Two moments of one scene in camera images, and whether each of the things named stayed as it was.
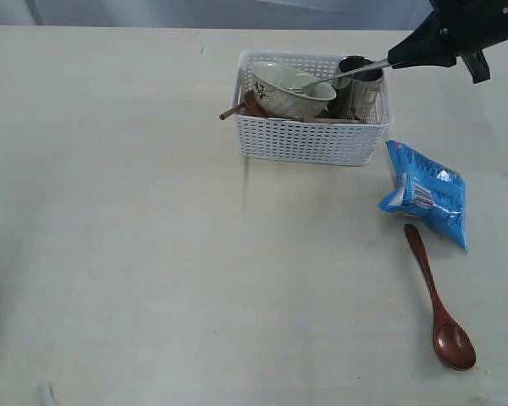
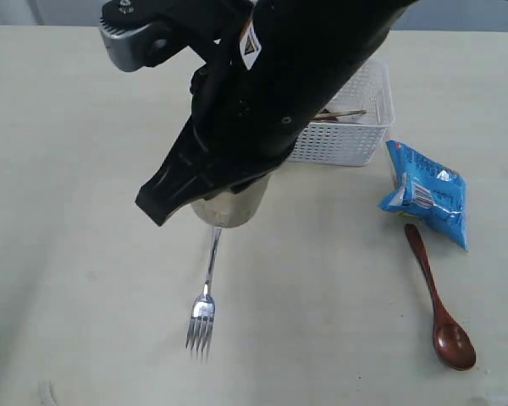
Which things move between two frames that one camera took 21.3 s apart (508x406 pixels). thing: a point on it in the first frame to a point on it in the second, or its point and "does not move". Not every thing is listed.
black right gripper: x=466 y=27 to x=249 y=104
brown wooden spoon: x=452 y=345 does not move
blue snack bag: x=429 y=191 does not move
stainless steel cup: x=357 y=80 to x=229 y=209
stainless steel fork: x=388 y=63 to x=204 y=309
